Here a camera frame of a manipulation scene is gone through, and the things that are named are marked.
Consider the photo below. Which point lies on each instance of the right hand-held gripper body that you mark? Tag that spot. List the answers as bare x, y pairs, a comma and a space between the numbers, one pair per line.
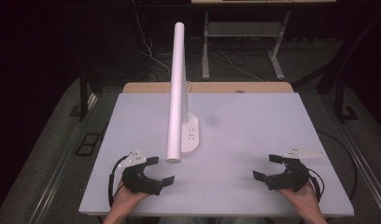
293, 179

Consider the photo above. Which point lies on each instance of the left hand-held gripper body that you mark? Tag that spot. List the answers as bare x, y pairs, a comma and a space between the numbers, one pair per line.
138, 183

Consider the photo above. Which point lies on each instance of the person's left hand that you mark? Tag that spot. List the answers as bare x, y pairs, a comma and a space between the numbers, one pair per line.
124, 200

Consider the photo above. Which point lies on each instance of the person's right hand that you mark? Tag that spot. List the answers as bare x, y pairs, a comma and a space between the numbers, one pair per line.
305, 200

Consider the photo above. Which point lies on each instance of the large white board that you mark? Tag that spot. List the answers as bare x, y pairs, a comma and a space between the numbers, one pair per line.
235, 155

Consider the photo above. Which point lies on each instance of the white desk lamp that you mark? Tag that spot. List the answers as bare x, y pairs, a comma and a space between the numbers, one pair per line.
176, 93

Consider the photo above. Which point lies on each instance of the black metal stand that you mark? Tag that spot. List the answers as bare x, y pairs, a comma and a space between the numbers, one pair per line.
83, 99
340, 99

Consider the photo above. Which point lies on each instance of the wooden table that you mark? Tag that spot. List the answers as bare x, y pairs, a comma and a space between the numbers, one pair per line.
216, 87

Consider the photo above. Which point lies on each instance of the black floor frame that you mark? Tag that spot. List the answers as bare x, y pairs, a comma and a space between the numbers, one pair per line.
87, 144

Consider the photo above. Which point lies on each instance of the aluminium floor rail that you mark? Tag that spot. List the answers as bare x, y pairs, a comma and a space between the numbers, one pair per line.
359, 158
59, 168

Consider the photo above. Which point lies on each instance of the grey metal desk frame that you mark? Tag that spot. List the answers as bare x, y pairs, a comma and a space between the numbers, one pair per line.
205, 56

